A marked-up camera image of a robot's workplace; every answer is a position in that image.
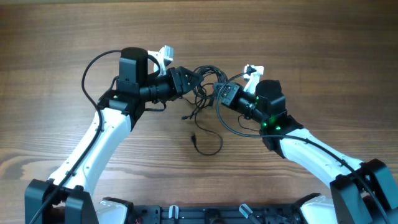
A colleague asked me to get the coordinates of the thin black USB cable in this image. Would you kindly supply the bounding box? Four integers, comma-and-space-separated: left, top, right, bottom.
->
181, 65, 228, 156

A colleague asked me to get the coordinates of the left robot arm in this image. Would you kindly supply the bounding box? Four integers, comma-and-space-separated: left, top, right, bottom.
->
25, 47, 204, 223

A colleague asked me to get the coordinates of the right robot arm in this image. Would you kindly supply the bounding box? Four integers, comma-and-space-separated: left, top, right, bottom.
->
213, 80, 397, 223

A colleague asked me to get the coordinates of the left camera black cable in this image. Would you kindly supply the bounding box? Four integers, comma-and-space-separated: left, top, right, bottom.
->
29, 49, 123, 224

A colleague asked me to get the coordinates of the camera black cable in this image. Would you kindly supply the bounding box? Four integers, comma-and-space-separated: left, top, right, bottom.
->
215, 66, 391, 224
29, 49, 123, 224

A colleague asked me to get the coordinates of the right camera black cable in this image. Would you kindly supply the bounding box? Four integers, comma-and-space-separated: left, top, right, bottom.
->
215, 66, 391, 224

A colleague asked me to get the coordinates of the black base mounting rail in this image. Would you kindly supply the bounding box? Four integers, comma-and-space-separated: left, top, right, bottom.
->
126, 203, 306, 224

